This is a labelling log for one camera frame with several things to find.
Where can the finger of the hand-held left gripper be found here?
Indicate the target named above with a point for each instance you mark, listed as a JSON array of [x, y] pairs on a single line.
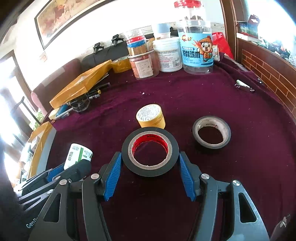
[[78, 170], [55, 171]]

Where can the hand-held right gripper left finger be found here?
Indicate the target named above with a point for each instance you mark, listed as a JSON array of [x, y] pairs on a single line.
[[113, 176]]

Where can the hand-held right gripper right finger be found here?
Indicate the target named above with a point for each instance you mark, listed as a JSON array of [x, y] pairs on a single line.
[[187, 176]]

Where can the white bottle green label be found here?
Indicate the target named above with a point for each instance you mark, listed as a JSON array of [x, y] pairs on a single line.
[[77, 154]]

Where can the black tape roll red core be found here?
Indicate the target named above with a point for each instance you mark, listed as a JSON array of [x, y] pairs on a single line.
[[150, 171]]

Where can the black tape roll white core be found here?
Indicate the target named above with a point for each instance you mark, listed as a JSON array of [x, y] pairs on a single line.
[[209, 146]]

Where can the cream sponge block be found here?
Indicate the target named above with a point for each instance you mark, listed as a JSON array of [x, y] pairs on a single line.
[[53, 114]]

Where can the blue plastic object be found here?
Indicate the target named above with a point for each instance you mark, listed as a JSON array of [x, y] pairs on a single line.
[[63, 111]]

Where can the yellow tape roll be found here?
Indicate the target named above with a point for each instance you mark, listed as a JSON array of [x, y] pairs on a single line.
[[149, 113]]

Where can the black pen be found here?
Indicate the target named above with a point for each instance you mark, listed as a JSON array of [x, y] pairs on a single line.
[[98, 89]]

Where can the small yellow-taped tray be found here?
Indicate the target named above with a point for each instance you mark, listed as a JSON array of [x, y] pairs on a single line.
[[76, 85]]

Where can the metal nail clipper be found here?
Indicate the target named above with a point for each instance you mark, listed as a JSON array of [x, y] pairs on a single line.
[[244, 85]]

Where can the yellow-taped box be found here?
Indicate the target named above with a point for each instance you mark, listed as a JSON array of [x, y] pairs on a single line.
[[121, 66]]

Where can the clear jar with orange contents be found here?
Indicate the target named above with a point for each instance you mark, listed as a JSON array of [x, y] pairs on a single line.
[[143, 67]]

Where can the long black bag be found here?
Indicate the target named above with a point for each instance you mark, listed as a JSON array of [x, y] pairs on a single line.
[[106, 54]]

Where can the white plastic tub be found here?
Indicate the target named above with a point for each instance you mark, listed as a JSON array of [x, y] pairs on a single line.
[[167, 58]]

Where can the large clear jar cartoon label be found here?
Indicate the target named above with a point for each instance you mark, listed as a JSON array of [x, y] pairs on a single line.
[[196, 53]]

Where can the small white packet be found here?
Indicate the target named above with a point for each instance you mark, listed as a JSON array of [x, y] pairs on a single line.
[[216, 53]]

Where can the clear jar with striped lid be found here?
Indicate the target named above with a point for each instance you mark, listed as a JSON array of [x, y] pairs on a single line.
[[136, 42]]

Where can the red shopping bag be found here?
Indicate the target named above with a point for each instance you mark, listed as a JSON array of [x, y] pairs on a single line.
[[222, 44]]

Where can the small tub grey-blue lid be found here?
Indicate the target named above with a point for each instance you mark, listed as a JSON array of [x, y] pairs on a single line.
[[163, 29]]

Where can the pile of dark small items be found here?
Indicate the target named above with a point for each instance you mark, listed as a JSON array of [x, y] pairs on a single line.
[[277, 49]]

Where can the open printed cardboard box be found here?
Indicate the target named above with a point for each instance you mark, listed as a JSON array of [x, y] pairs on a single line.
[[248, 27]]

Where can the clear jar with red lid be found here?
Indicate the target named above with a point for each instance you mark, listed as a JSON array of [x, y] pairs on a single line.
[[188, 3]]

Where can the small wall plaque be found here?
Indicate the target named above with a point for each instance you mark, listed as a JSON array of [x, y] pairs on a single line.
[[43, 57]]

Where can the framed wall painting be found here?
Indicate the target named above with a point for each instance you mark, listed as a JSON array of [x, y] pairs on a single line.
[[69, 16]]

